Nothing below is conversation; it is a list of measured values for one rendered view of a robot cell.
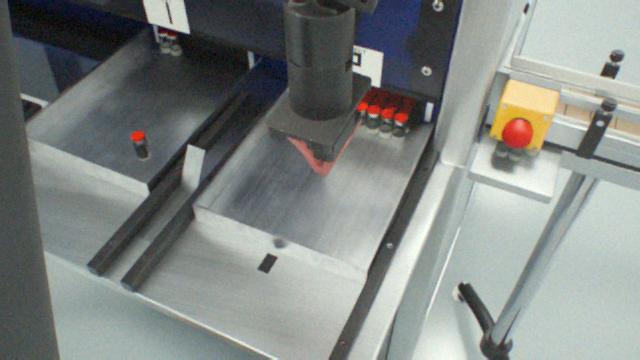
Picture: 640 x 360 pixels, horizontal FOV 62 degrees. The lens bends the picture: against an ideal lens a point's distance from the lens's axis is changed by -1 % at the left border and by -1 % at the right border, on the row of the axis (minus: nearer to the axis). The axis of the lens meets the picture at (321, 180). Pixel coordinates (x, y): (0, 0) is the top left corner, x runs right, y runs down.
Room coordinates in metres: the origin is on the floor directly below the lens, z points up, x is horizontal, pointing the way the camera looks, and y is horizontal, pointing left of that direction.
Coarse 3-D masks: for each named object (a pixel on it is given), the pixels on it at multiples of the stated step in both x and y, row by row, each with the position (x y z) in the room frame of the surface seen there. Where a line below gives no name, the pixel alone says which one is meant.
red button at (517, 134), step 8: (512, 120) 0.55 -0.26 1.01; (520, 120) 0.54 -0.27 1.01; (504, 128) 0.54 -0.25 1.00; (512, 128) 0.53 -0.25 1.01; (520, 128) 0.53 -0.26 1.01; (528, 128) 0.53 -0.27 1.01; (504, 136) 0.53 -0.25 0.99; (512, 136) 0.53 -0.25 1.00; (520, 136) 0.52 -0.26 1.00; (528, 136) 0.52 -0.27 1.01; (512, 144) 0.52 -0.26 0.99; (520, 144) 0.52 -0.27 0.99; (528, 144) 0.52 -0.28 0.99
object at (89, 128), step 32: (128, 64) 0.85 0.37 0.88; (160, 64) 0.85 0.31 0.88; (192, 64) 0.85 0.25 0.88; (224, 64) 0.85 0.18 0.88; (256, 64) 0.81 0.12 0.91; (64, 96) 0.72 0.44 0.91; (96, 96) 0.76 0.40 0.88; (128, 96) 0.76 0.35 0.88; (160, 96) 0.76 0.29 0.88; (192, 96) 0.76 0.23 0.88; (224, 96) 0.71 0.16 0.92; (32, 128) 0.65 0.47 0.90; (64, 128) 0.67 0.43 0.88; (96, 128) 0.67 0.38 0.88; (128, 128) 0.67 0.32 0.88; (160, 128) 0.67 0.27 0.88; (192, 128) 0.67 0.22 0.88; (64, 160) 0.59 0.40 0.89; (96, 160) 0.60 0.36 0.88; (128, 160) 0.60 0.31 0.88; (160, 160) 0.60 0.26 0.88
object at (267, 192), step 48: (240, 144) 0.60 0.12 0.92; (288, 144) 0.63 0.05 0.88; (384, 144) 0.63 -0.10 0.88; (240, 192) 0.53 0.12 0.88; (288, 192) 0.53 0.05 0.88; (336, 192) 0.53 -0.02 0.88; (384, 192) 0.53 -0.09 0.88; (288, 240) 0.42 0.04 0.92; (336, 240) 0.44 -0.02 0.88; (384, 240) 0.43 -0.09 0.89
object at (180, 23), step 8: (144, 0) 0.82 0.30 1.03; (152, 0) 0.82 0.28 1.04; (160, 0) 0.81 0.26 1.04; (168, 0) 0.80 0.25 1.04; (176, 0) 0.79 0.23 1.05; (152, 8) 0.82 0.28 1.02; (160, 8) 0.81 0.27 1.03; (176, 8) 0.79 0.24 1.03; (184, 8) 0.79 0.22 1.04; (152, 16) 0.82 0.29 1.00; (160, 16) 0.81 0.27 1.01; (168, 16) 0.80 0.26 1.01; (176, 16) 0.80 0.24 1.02; (184, 16) 0.79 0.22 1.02; (160, 24) 0.81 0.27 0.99; (168, 24) 0.81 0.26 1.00; (176, 24) 0.80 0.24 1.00; (184, 24) 0.79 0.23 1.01; (184, 32) 0.79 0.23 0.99
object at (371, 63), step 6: (354, 48) 0.66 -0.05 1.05; (360, 48) 0.66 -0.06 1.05; (366, 54) 0.65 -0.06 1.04; (372, 54) 0.65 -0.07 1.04; (378, 54) 0.65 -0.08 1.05; (354, 60) 0.66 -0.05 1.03; (366, 60) 0.65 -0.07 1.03; (372, 60) 0.65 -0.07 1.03; (378, 60) 0.65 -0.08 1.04; (354, 66) 0.66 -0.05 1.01; (366, 66) 0.65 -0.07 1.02; (372, 66) 0.65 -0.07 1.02; (378, 66) 0.64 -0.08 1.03; (360, 72) 0.66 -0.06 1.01; (366, 72) 0.65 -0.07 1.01; (372, 72) 0.65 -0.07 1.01; (378, 72) 0.64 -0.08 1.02; (372, 78) 0.65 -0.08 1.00; (378, 78) 0.64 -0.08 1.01; (372, 84) 0.65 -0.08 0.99; (378, 84) 0.64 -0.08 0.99
